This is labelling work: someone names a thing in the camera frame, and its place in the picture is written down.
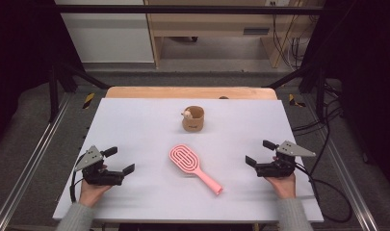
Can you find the black metal stand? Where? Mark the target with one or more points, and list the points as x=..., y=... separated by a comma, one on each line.
x=53, y=96
x=320, y=96

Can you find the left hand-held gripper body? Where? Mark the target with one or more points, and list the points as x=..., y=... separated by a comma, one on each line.
x=99, y=176

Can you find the aluminium rail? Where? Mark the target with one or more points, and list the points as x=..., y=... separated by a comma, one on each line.
x=22, y=179
x=350, y=189

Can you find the white cabinet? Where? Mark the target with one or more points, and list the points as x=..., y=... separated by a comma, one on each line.
x=109, y=38

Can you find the black curtain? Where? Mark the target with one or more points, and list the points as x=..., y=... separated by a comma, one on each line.
x=19, y=64
x=369, y=80

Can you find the light wooden desk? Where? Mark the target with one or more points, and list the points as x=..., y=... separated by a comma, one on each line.
x=215, y=25

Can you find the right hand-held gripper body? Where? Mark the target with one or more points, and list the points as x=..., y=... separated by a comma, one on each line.
x=279, y=168

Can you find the pink hairbrush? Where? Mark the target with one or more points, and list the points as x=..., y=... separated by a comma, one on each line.
x=183, y=157

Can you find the brown cup with animal figure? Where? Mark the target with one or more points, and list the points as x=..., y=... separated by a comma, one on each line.
x=193, y=123

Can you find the person's left hand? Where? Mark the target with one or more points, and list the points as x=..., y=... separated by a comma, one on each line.
x=90, y=194

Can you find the white board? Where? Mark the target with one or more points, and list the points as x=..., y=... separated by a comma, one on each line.
x=135, y=128

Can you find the wooden table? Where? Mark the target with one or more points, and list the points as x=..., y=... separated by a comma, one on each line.
x=150, y=92

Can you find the black horizontal bar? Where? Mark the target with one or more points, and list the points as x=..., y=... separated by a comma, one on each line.
x=183, y=9

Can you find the yellow black tape strip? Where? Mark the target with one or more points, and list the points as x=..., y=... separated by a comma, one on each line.
x=292, y=100
x=88, y=100

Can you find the person's right hand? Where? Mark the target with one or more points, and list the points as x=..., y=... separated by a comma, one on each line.
x=285, y=186

